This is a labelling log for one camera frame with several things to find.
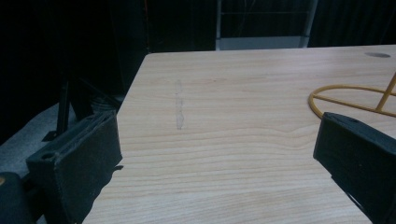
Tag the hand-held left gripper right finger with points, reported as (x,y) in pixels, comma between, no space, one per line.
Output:
(358,155)

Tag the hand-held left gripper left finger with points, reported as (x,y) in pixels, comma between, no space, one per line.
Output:
(74,161)

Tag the metal frame stand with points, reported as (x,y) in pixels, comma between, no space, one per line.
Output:
(264,42)

